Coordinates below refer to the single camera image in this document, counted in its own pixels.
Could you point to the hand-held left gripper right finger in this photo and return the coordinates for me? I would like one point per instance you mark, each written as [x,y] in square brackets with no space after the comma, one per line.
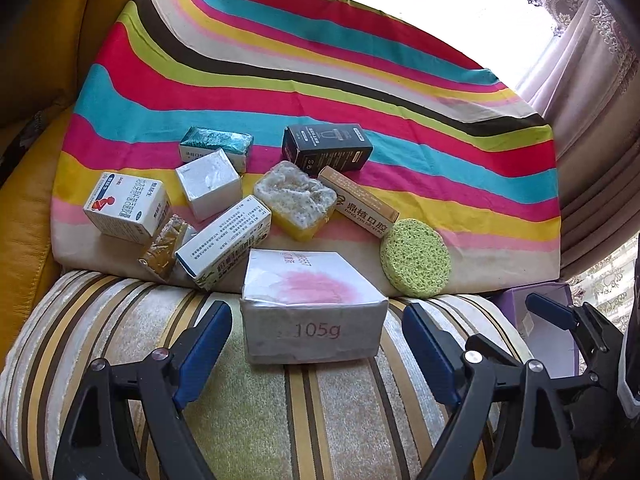
[430,350]

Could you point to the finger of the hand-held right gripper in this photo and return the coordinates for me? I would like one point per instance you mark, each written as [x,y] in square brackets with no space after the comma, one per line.
[550,310]
[500,351]

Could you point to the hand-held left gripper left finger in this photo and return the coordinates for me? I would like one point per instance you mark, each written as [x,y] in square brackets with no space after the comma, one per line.
[205,350]

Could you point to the purple cardboard box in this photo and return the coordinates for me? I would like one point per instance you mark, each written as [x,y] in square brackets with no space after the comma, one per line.
[545,340]

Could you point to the round green sponge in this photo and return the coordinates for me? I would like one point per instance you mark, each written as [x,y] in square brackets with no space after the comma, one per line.
[415,257]

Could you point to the blue white medicine box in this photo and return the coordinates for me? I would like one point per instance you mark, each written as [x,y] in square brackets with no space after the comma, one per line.
[220,245]

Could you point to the gold brown packet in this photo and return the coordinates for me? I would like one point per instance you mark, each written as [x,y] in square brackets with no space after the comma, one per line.
[162,250]

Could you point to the white soap box pink stain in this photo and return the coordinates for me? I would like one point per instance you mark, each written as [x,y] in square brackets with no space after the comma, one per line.
[310,310]

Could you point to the grey white cube box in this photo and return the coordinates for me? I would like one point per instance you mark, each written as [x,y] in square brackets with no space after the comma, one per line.
[207,185]

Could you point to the white medicine box red figure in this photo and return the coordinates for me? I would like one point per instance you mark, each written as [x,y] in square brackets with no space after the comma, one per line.
[125,205]

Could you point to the tan slim box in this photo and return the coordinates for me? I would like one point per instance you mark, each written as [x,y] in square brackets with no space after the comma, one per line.
[357,200]

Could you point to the yellow sponge block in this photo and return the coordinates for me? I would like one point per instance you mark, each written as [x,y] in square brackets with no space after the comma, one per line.
[292,195]

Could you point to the small teal box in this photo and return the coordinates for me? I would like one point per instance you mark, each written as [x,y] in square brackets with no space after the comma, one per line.
[215,140]

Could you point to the black box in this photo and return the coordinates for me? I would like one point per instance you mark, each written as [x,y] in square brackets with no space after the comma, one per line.
[325,147]

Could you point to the white lace sheer curtain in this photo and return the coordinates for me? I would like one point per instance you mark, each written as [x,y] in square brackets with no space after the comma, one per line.
[605,275]

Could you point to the striped velvet cushion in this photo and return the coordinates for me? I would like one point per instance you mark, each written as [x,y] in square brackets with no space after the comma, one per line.
[325,410]

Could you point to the beige pleated curtain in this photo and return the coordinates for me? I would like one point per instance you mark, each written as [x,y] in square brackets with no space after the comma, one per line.
[590,85]

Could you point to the yellow leather sofa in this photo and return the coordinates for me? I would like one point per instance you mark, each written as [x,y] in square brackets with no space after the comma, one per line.
[30,200]

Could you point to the dark patterned cloth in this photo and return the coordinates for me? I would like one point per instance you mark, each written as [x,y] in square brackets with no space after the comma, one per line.
[30,135]

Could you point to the rainbow striped cloth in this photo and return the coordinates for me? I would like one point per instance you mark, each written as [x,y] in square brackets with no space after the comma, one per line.
[300,60]

